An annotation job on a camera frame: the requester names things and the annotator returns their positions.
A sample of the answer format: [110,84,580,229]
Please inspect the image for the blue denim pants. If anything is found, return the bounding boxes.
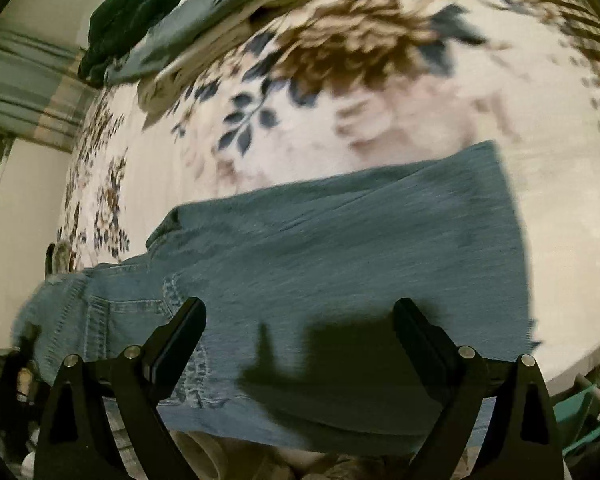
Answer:
[12,142,531,455]

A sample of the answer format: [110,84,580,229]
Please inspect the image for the teal white drying rack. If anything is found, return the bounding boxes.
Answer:
[554,374,600,458]

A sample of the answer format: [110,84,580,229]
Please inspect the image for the grey striped curtain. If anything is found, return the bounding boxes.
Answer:
[0,24,96,152]

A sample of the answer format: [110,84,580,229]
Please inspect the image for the floral white bed cover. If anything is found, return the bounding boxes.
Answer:
[58,0,600,378]

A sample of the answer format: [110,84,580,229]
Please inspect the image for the dark green folded blanket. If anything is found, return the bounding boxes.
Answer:
[78,0,181,88]

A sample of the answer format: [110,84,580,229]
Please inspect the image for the folded clothes stack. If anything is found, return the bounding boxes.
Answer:
[104,0,306,115]

